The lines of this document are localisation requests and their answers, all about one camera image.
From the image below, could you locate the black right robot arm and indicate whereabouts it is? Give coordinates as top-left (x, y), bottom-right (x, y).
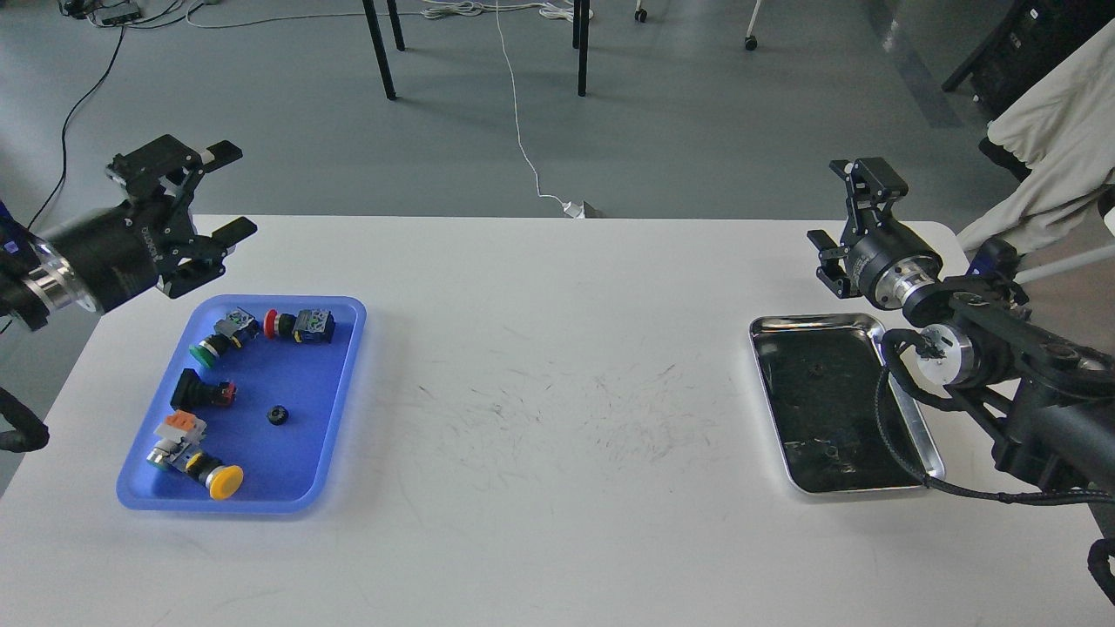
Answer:
top-left (806, 158), bottom-right (1114, 597)

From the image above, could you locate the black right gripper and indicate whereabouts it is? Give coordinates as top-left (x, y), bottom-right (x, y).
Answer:
top-left (806, 156), bottom-right (943, 310)

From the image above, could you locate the black table leg right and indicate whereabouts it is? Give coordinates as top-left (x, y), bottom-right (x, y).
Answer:
top-left (571, 0), bottom-right (591, 97)

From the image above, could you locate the red push button switch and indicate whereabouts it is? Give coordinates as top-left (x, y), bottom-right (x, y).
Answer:
top-left (261, 308), bottom-right (335, 344)

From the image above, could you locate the white power adapter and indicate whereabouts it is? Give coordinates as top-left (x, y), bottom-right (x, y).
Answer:
top-left (562, 201), bottom-right (605, 219)

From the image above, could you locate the yellow push button switch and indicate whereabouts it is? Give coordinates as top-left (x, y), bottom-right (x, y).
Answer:
top-left (146, 409), bottom-right (244, 501)

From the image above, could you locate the green push button switch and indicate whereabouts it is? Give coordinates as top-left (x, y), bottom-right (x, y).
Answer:
top-left (188, 308), bottom-right (261, 368)

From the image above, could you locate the black table leg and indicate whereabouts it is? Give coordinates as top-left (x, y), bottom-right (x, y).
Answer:
top-left (571, 0), bottom-right (591, 97)
top-left (362, 0), bottom-right (406, 102)

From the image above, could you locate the white floor cable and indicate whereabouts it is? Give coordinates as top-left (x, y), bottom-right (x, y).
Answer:
top-left (420, 0), bottom-right (595, 214)

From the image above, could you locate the silver metal tray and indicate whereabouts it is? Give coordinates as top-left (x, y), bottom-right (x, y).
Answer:
top-left (748, 314), bottom-right (946, 496)

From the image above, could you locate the black table leg left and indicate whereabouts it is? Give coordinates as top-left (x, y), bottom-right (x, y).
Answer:
top-left (362, 0), bottom-right (406, 102)

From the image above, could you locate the blue plastic tray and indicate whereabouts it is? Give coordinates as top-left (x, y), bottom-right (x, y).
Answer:
top-left (117, 295), bottom-right (367, 515)

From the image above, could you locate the black floor cable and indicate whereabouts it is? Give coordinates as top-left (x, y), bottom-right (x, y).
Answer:
top-left (22, 0), bottom-right (201, 232)

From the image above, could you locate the black push button switch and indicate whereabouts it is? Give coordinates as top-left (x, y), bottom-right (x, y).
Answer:
top-left (169, 368), bottom-right (236, 412)

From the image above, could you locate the beige cloth cover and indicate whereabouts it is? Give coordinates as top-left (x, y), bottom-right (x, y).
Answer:
top-left (958, 25), bottom-right (1114, 254)

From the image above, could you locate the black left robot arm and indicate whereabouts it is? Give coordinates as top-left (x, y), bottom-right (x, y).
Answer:
top-left (1, 135), bottom-right (256, 332)

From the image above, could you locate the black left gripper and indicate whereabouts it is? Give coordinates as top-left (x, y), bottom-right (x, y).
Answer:
top-left (35, 134), bottom-right (258, 314)

